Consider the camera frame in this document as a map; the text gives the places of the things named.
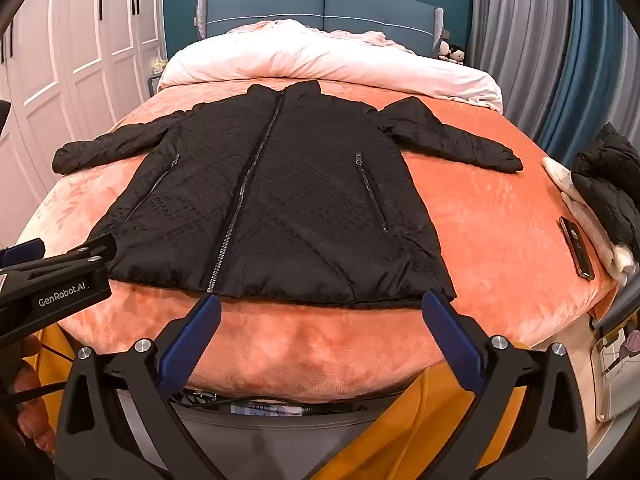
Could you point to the black phone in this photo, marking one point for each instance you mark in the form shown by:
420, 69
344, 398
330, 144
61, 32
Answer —
577, 247

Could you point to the pink crumpled cloth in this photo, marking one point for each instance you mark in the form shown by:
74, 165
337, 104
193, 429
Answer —
375, 38

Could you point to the blue curtain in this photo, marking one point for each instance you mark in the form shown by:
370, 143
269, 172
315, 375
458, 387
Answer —
600, 75

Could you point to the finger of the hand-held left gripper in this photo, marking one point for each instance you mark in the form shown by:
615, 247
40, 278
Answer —
75, 257
22, 252

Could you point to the orange plush blanket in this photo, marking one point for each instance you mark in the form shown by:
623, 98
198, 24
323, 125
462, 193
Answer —
500, 240

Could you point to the blue upholstered headboard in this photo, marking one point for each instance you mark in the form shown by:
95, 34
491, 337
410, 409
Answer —
350, 10

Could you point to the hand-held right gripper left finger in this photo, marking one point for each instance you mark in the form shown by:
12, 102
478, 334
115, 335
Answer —
192, 340

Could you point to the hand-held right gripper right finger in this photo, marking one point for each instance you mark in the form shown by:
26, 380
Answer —
450, 340

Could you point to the black quilted jacket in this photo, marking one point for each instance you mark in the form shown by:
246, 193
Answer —
310, 185

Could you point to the white duvet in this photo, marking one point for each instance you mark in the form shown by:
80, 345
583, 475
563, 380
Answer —
325, 60

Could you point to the tissue box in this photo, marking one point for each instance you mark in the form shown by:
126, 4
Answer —
159, 66

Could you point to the grey fabric bag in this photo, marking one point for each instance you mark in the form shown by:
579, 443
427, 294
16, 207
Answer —
280, 442

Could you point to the white wardrobe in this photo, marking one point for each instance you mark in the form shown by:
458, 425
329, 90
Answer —
75, 50

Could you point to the dark puffer garment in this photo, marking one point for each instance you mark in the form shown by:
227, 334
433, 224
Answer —
605, 180

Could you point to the white power strip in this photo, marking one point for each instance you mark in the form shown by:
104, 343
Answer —
267, 408

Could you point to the person's left hand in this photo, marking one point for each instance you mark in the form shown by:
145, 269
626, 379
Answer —
35, 410

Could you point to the black white plush toys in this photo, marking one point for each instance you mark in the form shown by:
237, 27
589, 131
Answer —
452, 52

